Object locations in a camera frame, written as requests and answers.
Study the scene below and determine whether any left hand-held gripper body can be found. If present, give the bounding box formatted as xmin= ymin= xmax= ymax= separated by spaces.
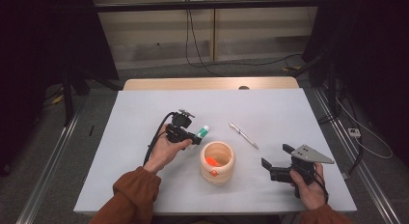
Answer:
xmin=165 ymin=108 xmax=196 ymax=145

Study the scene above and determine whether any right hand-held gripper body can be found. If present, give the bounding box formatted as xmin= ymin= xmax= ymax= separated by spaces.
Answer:
xmin=289 ymin=144 xmax=336 ymax=200

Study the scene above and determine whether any green white glue stick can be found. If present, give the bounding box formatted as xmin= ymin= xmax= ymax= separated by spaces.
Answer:
xmin=189 ymin=125 xmax=211 ymax=151

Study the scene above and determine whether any orange highlighter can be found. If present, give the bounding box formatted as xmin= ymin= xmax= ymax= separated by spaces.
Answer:
xmin=205 ymin=155 xmax=223 ymax=168

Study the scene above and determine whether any silver pen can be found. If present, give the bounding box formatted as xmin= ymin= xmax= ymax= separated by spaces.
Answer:
xmin=228 ymin=121 xmax=259 ymax=151

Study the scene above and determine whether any cream ribbed pen holder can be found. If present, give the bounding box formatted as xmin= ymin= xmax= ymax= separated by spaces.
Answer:
xmin=199 ymin=140 xmax=237 ymax=186

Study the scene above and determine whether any person's left hand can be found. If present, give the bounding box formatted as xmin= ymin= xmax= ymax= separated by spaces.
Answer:
xmin=143 ymin=123 xmax=194 ymax=175

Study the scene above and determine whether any person's right hand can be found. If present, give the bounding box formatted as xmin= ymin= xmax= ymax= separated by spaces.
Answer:
xmin=288 ymin=162 xmax=330 ymax=211

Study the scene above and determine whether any wooden table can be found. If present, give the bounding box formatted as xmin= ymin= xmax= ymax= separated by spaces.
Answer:
xmin=123 ymin=76 xmax=300 ymax=91

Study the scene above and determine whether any white table mat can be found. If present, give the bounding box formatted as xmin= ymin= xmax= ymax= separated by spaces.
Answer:
xmin=72 ymin=88 xmax=358 ymax=216

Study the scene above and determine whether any black metal stand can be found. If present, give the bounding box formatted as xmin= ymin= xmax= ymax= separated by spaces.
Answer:
xmin=60 ymin=69 xmax=123 ymax=127
xmin=290 ymin=51 xmax=342 ymax=120

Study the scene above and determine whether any black curtain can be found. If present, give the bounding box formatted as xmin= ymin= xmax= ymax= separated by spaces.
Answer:
xmin=0 ymin=0 xmax=121 ymax=178
xmin=302 ymin=0 xmax=409 ymax=167

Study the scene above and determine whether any black horizontal bar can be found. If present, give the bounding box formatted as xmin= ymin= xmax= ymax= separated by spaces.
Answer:
xmin=93 ymin=0 xmax=322 ymax=14

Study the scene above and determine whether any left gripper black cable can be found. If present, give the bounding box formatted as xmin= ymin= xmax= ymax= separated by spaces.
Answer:
xmin=142 ymin=111 xmax=177 ymax=167

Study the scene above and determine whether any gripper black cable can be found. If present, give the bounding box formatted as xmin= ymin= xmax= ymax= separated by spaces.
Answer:
xmin=142 ymin=111 xmax=177 ymax=167
xmin=312 ymin=171 xmax=330 ymax=205

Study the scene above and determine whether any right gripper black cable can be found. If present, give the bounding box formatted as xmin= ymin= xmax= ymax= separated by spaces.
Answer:
xmin=312 ymin=171 xmax=330 ymax=205

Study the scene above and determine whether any black floor cable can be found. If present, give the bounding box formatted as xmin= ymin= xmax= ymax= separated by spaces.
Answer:
xmin=346 ymin=135 xmax=366 ymax=178

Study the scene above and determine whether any white floor cable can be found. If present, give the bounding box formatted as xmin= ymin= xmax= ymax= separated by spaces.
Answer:
xmin=334 ymin=97 xmax=395 ymax=160

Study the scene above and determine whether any aluminium floor rail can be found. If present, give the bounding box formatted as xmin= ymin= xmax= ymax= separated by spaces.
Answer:
xmin=14 ymin=106 xmax=85 ymax=224
xmin=313 ymin=88 xmax=403 ymax=224

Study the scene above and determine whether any black wall cable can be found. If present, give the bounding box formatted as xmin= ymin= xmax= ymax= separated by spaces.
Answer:
xmin=184 ymin=9 xmax=304 ymax=70
xmin=187 ymin=9 xmax=226 ymax=78

